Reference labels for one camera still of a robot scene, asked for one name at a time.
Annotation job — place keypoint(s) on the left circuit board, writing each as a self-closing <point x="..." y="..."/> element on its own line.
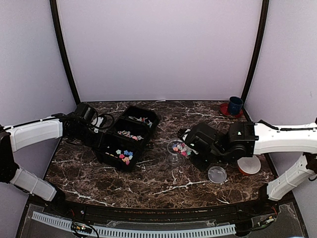
<point x="79" y="228"/>

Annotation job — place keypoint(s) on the red plate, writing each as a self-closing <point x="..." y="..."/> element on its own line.
<point x="224" y="111"/>

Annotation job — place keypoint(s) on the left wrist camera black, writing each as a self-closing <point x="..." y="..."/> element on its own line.
<point x="85" y="112"/>

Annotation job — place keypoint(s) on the stick candies pile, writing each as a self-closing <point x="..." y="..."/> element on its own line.
<point x="142" y="120"/>

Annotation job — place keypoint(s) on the star candies pile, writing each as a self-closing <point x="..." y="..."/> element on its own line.
<point x="125" y="156"/>

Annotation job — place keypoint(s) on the orange white bowl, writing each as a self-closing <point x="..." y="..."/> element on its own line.
<point x="249" y="165"/>

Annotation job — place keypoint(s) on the black three-compartment candy tray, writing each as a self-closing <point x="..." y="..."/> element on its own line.
<point x="111" y="141"/>

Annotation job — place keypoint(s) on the black front table rail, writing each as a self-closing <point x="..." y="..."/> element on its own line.
<point x="163" y="201"/>

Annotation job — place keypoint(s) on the clear plastic lid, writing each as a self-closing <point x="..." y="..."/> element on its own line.
<point x="217" y="174"/>

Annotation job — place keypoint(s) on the black frame post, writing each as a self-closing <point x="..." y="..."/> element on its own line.
<point x="256" y="51"/>
<point x="62" y="51"/>

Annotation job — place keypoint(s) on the swirl lollipops pile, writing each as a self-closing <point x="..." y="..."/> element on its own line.
<point x="128" y="134"/>

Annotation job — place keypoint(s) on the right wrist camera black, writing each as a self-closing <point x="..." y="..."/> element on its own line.
<point x="201" y="137"/>

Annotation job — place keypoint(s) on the left black frame post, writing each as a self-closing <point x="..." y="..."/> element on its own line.
<point x="62" y="51"/>

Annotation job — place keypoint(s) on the circuit board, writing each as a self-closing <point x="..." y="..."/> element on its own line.
<point x="79" y="228"/>
<point x="266" y="221"/>

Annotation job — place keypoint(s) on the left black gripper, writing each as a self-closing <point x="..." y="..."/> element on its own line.
<point x="97" y="144"/>

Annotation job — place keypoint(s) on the right circuit board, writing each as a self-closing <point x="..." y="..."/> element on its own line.
<point x="266" y="221"/>

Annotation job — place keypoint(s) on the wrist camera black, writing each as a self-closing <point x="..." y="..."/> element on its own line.
<point x="85" y="112"/>
<point x="201" y="137"/>

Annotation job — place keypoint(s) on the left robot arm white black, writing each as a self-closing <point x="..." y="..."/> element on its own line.
<point x="14" y="138"/>

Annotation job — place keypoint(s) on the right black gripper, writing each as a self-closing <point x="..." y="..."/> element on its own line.
<point x="203" y="165"/>

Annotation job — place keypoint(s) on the right black frame post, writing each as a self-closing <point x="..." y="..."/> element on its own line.
<point x="256" y="51"/>

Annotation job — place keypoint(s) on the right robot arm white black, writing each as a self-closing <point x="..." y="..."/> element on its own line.
<point x="246" y="139"/>

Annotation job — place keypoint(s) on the blue mug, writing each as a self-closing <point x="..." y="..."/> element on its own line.
<point x="235" y="105"/>

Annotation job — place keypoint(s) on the clear plastic cup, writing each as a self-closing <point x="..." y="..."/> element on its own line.
<point x="177" y="152"/>

